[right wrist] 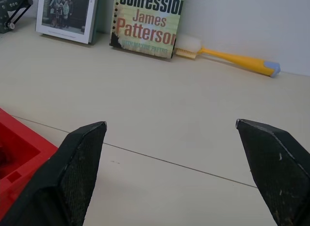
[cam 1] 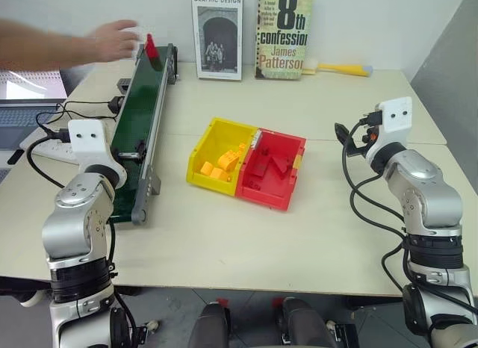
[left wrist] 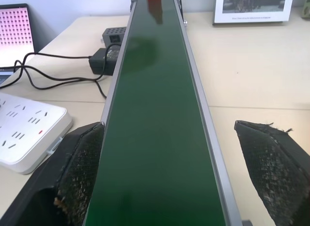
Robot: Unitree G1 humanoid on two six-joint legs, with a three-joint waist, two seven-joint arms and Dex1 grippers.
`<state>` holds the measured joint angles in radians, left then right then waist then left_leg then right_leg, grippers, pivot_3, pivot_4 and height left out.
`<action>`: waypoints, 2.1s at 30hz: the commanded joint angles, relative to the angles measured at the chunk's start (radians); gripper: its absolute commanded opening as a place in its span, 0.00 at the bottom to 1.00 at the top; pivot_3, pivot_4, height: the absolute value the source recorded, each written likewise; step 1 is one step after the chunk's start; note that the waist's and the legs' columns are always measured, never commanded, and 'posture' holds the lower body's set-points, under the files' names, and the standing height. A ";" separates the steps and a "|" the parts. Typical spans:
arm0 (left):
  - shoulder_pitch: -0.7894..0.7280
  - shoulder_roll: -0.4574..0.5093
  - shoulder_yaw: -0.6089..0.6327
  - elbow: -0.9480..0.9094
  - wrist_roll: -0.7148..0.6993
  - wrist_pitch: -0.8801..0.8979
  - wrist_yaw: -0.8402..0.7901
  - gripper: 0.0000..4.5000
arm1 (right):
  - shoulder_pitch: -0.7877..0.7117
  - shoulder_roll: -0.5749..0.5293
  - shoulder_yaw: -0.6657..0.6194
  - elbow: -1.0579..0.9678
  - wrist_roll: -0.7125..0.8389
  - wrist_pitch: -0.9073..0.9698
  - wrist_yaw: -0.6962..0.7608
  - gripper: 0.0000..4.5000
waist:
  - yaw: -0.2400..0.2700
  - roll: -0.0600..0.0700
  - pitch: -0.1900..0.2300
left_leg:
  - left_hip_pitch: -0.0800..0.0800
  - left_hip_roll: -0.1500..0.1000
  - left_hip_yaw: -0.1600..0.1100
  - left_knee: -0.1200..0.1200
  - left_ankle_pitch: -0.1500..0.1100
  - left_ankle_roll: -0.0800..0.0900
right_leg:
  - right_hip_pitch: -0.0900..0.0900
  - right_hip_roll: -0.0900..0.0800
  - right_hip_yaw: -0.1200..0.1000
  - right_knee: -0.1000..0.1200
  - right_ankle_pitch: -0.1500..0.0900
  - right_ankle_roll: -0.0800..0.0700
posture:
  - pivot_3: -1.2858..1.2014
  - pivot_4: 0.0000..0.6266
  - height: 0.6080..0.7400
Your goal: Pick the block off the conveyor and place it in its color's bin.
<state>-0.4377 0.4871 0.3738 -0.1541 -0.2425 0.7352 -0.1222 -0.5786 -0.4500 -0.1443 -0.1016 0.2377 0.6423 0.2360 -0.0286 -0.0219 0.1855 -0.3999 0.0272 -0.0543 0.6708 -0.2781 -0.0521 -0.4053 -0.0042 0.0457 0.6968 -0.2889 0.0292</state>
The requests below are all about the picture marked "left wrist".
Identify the white framed picture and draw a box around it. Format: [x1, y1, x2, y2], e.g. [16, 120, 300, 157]
[212, 0, 295, 25]

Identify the black power adapter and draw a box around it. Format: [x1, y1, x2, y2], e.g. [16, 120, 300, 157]
[88, 48, 122, 76]

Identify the grey perforated controller box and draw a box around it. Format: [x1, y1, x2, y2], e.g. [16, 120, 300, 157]
[99, 27, 128, 46]

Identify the white power strip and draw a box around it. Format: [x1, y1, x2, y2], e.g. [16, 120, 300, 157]
[0, 92, 74, 175]

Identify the green conveyor belt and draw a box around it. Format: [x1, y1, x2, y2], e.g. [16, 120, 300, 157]
[84, 0, 245, 226]

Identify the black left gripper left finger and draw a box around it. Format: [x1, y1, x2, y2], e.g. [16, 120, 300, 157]
[0, 122, 106, 226]

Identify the laptop with pink screen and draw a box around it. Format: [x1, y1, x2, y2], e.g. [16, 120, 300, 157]
[0, 3, 36, 85]

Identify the black power cable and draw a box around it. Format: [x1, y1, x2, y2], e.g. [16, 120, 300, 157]
[0, 43, 122, 100]

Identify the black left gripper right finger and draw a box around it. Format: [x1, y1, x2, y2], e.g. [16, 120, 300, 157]
[233, 120, 310, 226]

